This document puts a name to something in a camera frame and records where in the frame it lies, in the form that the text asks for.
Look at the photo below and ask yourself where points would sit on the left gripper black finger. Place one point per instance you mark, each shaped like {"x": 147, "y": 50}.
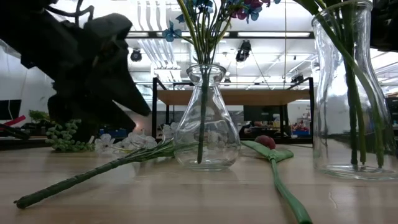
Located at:
{"x": 93, "y": 110}
{"x": 124, "y": 90}

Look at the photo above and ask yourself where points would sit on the wooden shelf with black legs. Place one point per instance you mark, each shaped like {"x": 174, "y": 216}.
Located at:
{"x": 233, "y": 97}

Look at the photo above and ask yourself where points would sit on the white artificial flower spray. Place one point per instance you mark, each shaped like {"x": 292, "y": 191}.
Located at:
{"x": 77, "y": 179}

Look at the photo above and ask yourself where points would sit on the blue artificial flower bunch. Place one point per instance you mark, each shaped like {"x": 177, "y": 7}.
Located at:
{"x": 203, "y": 40}

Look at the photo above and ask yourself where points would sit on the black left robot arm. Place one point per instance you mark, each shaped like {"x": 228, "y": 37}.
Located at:
{"x": 18, "y": 37}

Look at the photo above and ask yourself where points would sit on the tall clear glass vase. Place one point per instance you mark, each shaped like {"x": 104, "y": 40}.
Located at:
{"x": 329, "y": 109}

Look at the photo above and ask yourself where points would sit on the black ceiling track light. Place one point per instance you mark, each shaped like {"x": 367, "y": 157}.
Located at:
{"x": 136, "y": 55}
{"x": 243, "y": 51}

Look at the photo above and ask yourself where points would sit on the dark red artificial tulip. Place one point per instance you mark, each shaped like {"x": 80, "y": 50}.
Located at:
{"x": 280, "y": 183}

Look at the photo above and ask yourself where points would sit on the black overhead light bar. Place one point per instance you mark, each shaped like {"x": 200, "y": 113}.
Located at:
{"x": 273, "y": 34}

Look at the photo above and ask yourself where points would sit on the potted green succulent plant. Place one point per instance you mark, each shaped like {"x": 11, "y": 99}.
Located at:
{"x": 63, "y": 137}

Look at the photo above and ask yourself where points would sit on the black computer monitor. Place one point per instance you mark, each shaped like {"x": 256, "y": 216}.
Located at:
{"x": 9, "y": 109}

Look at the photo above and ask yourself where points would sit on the pink artificial tulip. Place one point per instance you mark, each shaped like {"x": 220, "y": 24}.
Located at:
{"x": 367, "y": 91}

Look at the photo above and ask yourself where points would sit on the bulbous clear glass vase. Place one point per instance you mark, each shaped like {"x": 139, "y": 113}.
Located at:
{"x": 217, "y": 130}

